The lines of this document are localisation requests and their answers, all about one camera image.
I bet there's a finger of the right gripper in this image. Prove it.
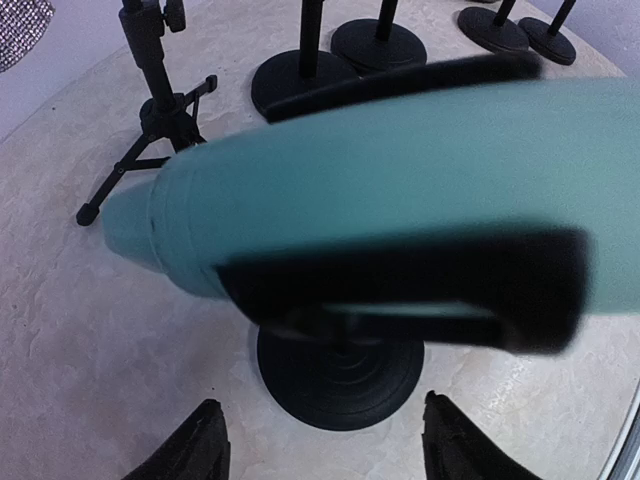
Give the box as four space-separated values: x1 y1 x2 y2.
265 52 543 124
217 227 591 355

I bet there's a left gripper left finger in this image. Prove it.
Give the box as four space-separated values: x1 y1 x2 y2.
124 399 231 480

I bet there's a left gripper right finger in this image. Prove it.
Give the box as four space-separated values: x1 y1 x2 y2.
422 391 538 480

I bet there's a teal microphone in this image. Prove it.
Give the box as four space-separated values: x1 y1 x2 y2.
101 78 639 313

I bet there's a back tall round stand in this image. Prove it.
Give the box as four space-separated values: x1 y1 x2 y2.
457 0 529 53

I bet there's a black tripod mic stand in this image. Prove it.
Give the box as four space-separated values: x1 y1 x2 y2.
76 0 218 226

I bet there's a glitter silver microphone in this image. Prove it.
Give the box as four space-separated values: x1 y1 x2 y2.
0 0 55 73

